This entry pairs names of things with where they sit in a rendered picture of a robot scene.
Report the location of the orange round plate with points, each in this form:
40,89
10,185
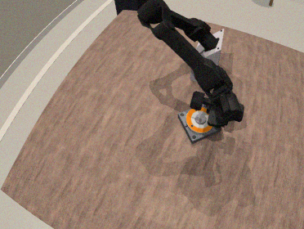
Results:
190,121

